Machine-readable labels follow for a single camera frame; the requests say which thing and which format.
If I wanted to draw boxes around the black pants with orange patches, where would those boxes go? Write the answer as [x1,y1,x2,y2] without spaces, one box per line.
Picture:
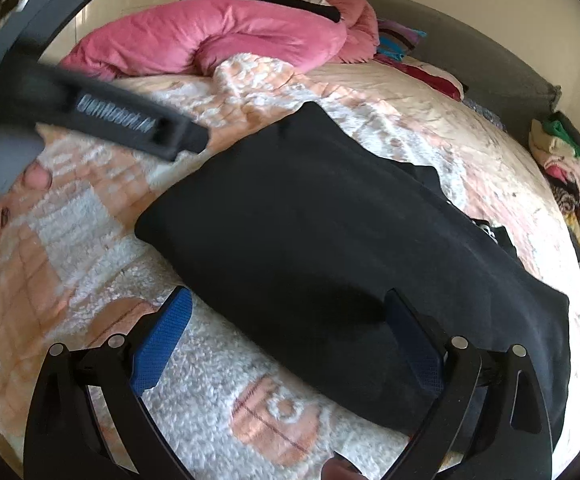
[134,101,571,433]

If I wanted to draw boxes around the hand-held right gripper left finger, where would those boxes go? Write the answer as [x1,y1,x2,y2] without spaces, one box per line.
[22,285,194,480]

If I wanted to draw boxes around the grey bed headboard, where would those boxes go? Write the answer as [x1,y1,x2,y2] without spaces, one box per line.
[312,0,563,147]

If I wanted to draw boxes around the pile of folded clothes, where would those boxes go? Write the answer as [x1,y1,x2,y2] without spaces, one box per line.
[527,110,580,411]

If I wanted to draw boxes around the grey patterned cloth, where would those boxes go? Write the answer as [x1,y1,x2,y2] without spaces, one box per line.
[462,97,505,132]

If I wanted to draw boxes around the person's left hand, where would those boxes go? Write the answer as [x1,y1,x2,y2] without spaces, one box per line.
[0,160,55,253]

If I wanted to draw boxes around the colourful pillows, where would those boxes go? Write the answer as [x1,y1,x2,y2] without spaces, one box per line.
[374,52,466,102]

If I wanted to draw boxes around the striped colourful pillow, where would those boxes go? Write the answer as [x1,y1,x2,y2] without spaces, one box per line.
[376,19,428,62]

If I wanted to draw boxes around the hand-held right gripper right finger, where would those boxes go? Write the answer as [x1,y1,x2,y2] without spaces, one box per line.
[384,287,555,480]

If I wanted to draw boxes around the peach and white fleece blanket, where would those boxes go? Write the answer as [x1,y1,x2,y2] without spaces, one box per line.
[0,52,580,480]

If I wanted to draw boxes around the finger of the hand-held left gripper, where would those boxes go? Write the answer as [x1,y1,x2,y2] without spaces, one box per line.
[157,114,210,163]

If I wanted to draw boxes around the pink fleece blanket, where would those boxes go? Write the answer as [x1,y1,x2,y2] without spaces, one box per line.
[60,0,382,82]

